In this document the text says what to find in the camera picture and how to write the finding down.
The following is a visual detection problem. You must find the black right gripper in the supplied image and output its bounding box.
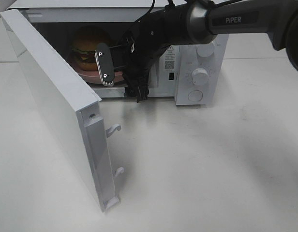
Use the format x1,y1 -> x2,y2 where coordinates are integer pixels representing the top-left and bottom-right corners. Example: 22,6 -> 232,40
110,12 -> 173,102

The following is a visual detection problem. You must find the pink round plate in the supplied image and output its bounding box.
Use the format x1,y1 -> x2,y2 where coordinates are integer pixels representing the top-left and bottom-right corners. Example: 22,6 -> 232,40
76,70 -> 126,87

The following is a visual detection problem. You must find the round white door release button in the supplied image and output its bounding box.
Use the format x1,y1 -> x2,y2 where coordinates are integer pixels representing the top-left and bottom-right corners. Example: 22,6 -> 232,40
188,90 -> 203,102

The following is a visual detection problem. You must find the white timer knob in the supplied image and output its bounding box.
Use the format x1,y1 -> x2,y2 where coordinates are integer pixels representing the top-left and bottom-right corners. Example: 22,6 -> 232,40
192,68 -> 209,86

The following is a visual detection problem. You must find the toy hamburger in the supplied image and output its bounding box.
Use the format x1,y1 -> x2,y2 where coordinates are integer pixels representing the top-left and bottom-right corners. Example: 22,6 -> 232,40
72,26 -> 112,71

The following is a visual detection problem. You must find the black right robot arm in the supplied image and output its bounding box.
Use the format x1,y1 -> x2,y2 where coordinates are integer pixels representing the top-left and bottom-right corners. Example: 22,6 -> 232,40
112,0 -> 298,102

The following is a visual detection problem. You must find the upper white power knob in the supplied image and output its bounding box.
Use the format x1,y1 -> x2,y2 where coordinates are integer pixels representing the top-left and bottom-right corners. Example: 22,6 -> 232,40
196,42 -> 215,58

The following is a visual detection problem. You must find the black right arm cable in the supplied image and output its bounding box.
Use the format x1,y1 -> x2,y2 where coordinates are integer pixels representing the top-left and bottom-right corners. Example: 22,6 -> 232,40
117,0 -> 176,46

